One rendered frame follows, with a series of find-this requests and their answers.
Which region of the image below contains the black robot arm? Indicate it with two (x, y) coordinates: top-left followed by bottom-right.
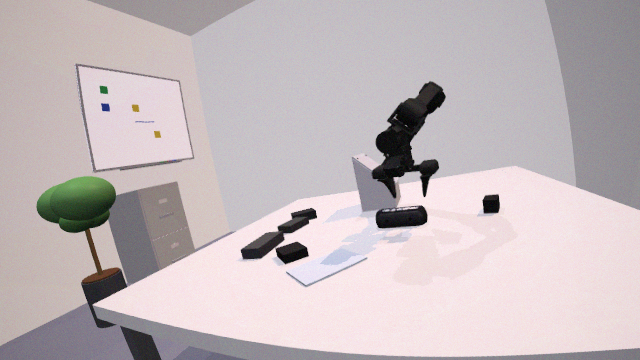
(375, 81), (446, 178)

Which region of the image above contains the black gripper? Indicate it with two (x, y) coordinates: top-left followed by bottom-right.
(372, 144), (439, 199)

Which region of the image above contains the dark grey controller unit with rocker switches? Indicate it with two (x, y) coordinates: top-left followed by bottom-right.
(375, 205), (428, 229)

